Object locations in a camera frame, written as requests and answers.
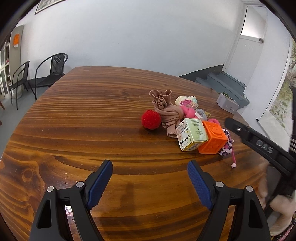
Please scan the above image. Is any dark orange toy cube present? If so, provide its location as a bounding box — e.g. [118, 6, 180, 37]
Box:
[198, 121, 227, 155]

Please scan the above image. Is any pink foam curler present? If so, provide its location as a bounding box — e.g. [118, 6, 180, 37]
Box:
[180, 105, 197, 118]
[208, 118, 221, 126]

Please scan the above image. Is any grey yellow sock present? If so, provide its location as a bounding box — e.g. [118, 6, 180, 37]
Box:
[195, 108, 211, 121]

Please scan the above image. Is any green white carton box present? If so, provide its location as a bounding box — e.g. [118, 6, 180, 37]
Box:
[176, 118, 209, 152]

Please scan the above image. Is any brown stocking bundle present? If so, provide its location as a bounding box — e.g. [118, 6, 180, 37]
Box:
[149, 89, 184, 138]

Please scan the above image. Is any red pompom ball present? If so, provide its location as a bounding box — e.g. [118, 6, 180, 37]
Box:
[142, 110, 162, 130]

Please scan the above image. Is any person right hand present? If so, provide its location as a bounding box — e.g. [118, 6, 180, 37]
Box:
[257, 174, 295, 236]

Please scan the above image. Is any landscape scroll painting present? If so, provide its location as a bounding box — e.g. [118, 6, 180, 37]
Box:
[259, 41, 295, 151]

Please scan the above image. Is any grey tin box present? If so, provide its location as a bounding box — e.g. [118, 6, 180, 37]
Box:
[216, 93, 239, 114]

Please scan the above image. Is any grey staircase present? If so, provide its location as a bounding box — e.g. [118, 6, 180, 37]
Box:
[180, 65, 250, 108]

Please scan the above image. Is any black metal chair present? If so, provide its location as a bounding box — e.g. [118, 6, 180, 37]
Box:
[9, 61, 36, 109]
[34, 53, 68, 100]

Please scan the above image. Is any orange paper sign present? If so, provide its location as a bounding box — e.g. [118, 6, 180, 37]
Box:
[13, 34, 20, 48]

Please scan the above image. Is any framed wall picture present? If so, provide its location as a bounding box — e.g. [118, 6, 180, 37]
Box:
[35, 0, 64, 15]

